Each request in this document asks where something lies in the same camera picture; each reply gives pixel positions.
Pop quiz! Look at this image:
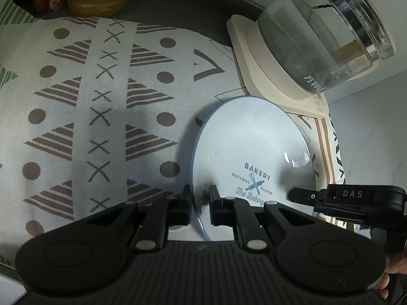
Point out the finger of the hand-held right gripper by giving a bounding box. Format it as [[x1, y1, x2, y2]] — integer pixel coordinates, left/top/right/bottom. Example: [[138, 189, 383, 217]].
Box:
[[288, 187, 329, 206], [312, 206, 364, 227]]

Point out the person's right hand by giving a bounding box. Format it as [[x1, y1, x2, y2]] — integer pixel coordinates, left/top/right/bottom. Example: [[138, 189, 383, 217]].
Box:
[[376, 248, 407, 300]]

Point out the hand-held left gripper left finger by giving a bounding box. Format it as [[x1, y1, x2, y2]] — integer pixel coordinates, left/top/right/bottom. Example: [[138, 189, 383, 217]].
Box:
[[79, 184, 192, 251]]

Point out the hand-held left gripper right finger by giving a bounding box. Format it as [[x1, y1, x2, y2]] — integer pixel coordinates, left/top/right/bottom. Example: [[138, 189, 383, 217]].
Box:
[[208, 184, 319, 251]]

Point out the glass electric kettle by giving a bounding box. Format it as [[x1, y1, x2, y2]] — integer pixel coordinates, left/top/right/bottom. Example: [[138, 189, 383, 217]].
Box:
[[257, 0, 396, 95]]

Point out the white plate with blue print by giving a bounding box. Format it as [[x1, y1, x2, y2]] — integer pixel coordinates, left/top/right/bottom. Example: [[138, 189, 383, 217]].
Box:
[[190, 96, 320, 242]]

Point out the cream kettle base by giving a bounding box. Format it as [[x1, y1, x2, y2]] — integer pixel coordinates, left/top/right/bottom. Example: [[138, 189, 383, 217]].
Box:
[[226, 14, 330, 115]]

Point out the patterned tablecloth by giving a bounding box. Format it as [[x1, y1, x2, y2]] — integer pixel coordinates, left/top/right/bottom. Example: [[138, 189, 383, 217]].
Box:
[[0, 0, 348, 269]]

